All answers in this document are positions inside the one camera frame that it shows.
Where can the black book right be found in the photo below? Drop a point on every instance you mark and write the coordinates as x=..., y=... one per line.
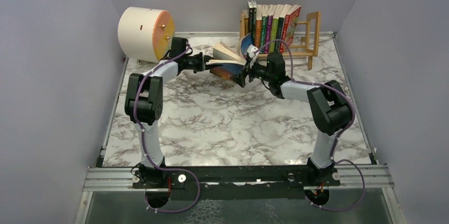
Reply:
x=254, y=23

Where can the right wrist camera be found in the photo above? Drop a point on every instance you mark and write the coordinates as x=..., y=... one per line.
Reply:
x=252, y=53

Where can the wooden book rack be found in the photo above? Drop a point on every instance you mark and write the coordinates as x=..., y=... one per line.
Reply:
x=305, y=42

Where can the black book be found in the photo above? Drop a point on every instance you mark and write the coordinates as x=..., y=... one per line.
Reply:
x=254, y=23
x=251, y=8

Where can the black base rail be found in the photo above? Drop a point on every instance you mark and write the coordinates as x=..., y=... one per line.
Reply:
x=231, y=182

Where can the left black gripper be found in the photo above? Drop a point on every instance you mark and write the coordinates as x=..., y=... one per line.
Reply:
x=203, y=62

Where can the cream round drawer cabinet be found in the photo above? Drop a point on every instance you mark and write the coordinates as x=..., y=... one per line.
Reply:
x=145, y=33

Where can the black book left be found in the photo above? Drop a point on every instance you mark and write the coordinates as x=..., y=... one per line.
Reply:
x=251, y=8

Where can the lime green treehouse book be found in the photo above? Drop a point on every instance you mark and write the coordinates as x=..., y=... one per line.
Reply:
x=275, y=21

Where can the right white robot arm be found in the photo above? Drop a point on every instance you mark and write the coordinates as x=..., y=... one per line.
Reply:
x=331, y=109

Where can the dark cover treehouse book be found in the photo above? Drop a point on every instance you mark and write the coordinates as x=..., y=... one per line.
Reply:
x=230, y=61

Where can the red treehouse book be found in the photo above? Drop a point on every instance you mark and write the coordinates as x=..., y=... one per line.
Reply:
x=290, y=17

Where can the floral cover book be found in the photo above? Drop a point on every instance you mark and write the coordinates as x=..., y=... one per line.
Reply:
x=281, y=19

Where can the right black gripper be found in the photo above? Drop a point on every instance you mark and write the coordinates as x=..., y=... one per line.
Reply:
x=249, y=73

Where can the purple treehouse book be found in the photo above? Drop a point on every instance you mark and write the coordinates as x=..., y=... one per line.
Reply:
x=269, y=21

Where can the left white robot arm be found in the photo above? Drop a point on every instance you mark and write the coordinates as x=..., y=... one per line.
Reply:
x=144, y=103

